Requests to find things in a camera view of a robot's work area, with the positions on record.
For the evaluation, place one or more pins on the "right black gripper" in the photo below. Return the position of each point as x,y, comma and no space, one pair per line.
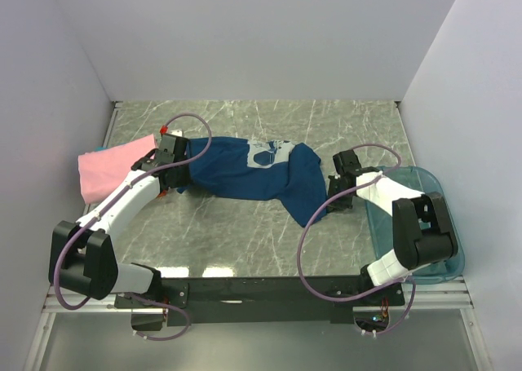
336,205

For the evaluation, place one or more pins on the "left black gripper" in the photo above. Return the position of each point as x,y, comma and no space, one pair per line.
183,181

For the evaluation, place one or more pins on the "blue t shirt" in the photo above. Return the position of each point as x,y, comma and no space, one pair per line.
261,171

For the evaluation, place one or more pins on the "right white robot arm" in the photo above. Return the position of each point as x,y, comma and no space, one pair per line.
422,231

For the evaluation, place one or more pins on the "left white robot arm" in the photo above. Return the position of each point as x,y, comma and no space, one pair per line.
82,256

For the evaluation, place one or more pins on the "folded pink t shirt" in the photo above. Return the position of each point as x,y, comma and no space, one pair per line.
101,172

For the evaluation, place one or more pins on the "teal plastic bin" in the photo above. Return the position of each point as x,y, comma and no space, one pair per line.
380,227

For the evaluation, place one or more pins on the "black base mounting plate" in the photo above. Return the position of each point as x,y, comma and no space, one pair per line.
264,299

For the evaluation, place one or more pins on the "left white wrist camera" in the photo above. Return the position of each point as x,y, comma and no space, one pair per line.
167,130

